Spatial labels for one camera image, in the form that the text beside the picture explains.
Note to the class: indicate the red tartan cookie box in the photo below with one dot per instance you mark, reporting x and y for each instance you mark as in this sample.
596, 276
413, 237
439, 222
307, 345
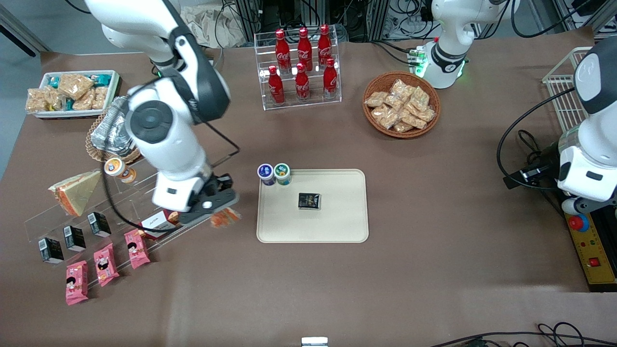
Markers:
156, 224

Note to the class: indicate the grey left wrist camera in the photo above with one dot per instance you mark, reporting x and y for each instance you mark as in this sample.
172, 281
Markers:
576, 206

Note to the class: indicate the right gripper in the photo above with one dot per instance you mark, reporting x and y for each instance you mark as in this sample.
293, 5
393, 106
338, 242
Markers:
222, 183

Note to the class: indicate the teal snack pack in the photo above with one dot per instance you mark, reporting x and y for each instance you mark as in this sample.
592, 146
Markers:
53, 81
102, 78

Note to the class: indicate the clear acrylic stepped display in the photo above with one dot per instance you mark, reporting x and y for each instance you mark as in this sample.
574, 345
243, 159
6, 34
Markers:
130, 202

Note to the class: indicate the beige plastic tray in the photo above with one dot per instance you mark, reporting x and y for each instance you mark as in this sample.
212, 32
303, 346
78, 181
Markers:
337, 219

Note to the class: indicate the blue lid cup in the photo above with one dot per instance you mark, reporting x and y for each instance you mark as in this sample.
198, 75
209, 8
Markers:
265, 173

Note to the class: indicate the round wicker snack basket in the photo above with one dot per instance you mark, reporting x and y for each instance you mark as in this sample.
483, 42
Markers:
373, 82

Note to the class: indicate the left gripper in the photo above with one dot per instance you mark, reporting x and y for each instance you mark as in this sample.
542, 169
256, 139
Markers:
543, 166

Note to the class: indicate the red emergency stop button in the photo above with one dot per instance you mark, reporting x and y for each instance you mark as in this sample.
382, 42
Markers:
578, 223

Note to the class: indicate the foil packs in basket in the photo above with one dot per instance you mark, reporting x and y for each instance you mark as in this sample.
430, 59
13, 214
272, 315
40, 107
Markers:
96, 153

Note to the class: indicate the orange yogurt cup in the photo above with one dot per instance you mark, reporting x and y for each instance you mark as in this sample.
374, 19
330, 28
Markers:
118, 169

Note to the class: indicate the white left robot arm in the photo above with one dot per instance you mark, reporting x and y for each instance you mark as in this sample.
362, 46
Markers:
450, 29

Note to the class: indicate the clear cracker packet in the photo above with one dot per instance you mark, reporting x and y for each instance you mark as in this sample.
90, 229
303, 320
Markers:
375, 99
412, 119
420, 98
400, 88
384, 116
403, 127
427, 114

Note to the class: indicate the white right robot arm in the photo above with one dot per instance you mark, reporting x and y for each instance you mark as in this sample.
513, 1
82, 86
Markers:
164, 120

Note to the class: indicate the clear acrylic bottle rack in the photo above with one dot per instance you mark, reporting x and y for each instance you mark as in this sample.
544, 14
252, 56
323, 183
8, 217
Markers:
315, 103

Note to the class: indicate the pink snack packet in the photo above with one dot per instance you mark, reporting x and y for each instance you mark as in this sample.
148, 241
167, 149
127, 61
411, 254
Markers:
137, 249
76, 283
106, 265

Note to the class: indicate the triangular sandwich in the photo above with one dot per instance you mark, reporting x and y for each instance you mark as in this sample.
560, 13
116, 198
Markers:
225, 219
77, 193

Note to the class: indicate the green lid cup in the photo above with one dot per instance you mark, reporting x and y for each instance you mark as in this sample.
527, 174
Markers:
282, 173

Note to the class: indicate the black carton with gold print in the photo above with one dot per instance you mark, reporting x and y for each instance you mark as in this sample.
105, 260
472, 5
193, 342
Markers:
309, 201

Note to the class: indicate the white rectangular bin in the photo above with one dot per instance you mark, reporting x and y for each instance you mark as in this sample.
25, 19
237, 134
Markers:
113, 91

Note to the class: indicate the small black carton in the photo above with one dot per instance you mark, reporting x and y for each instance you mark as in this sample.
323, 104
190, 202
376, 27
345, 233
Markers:
99, 224
74, 238
51, 251

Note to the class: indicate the crumpled beige paper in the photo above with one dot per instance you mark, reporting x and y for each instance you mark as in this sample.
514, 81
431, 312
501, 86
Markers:
217, 26

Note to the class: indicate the yellow control box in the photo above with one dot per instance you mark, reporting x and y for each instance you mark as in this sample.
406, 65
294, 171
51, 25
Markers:
595, 262

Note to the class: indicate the red cola bottle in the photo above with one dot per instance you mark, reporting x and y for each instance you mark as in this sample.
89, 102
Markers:
302, 84
282, 53
324, 46
276, 86
304, 48
330, 79

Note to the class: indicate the large rice cracker pack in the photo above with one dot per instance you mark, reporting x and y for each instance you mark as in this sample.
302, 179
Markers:
75, 86

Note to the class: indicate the stack of foil trays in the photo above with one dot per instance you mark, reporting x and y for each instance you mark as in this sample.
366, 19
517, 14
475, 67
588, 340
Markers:
111, 130

